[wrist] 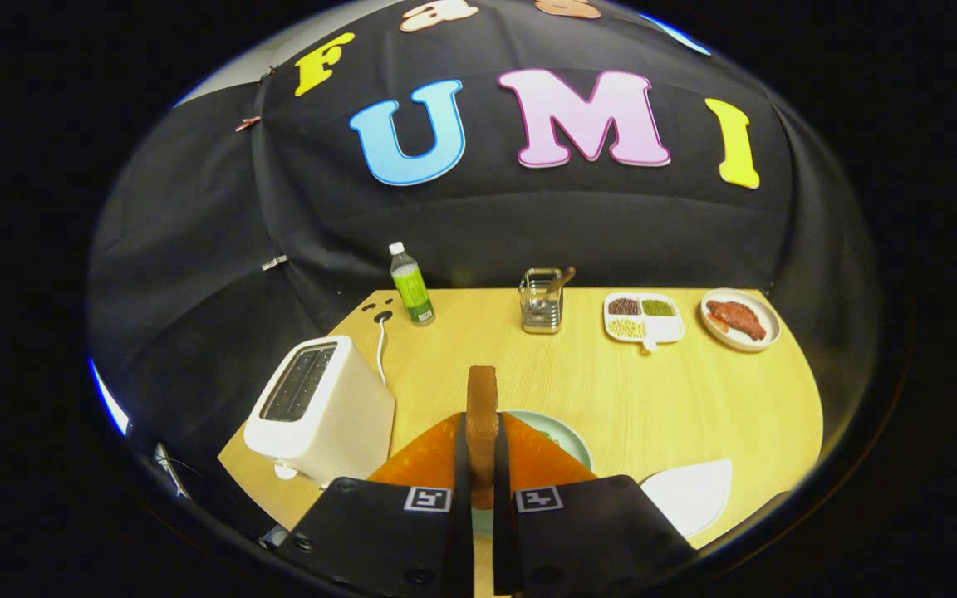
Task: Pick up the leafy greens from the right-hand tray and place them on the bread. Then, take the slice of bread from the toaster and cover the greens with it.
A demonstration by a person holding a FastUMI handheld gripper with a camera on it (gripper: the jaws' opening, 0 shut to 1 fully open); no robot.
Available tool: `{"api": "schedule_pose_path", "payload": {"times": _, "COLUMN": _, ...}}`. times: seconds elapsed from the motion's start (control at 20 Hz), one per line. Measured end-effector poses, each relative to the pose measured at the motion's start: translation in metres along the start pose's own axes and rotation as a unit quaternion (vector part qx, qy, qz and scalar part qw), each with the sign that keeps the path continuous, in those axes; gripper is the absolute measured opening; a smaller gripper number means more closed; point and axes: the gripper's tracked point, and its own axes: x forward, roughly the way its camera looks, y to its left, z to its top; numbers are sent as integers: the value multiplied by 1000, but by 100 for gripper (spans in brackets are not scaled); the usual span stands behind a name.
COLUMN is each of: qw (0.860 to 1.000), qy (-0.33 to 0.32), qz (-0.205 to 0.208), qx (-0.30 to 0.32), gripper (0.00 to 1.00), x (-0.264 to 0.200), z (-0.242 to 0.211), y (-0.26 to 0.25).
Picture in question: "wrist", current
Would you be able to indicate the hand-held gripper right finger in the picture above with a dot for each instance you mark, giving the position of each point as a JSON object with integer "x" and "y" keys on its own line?
{"x": 500, "y": 465}

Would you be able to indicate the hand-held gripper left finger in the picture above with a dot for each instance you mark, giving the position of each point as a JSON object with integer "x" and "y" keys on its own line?
{"x": 462, "y": 465}

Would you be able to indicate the brown-crust bread slice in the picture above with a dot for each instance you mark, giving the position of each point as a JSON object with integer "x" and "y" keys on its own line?
{"x": 483, "y": 415}

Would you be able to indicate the pale green round plate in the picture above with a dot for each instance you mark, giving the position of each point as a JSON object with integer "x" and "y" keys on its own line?
{"x": 574, "y": 444}

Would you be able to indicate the white toaster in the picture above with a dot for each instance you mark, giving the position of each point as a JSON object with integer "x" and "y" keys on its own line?
{"x": 337, "y": 423}

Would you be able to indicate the green label drink bottle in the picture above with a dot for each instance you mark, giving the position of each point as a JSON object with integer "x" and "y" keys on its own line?
{"x": 412, "y": 286}

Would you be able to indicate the pile of pale beans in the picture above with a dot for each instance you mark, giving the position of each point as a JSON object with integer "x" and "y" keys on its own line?
{"x": 626, "y": 328}

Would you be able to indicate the white leaf-shaped plate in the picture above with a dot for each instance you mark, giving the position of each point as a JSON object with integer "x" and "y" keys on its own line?
{"x": 690, "y": 494}

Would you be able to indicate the wooden utensil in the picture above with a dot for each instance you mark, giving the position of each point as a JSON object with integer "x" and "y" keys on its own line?
{"x": 563, "y": 278}

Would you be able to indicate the pile of dark beans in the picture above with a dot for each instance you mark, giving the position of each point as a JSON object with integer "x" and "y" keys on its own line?
{"x": 624, "y": 306}

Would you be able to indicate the white divided dish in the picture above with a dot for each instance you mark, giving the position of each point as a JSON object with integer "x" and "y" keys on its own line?
{"x": 665, "y": 328}

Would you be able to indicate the pile of green beans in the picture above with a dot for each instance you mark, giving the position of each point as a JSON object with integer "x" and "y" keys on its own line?
{"x": 658, "y": 307}

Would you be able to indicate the orange carrot slice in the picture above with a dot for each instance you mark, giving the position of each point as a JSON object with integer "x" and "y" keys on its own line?
{"x": 716, "y": 321}

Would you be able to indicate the brown meat piece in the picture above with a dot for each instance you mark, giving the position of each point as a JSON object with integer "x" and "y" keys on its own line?
{"x": 736, "y": 318}

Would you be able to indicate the round white meat plate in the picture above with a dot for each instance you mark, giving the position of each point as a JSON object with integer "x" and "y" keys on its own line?
{"x": 769, "y": 320}

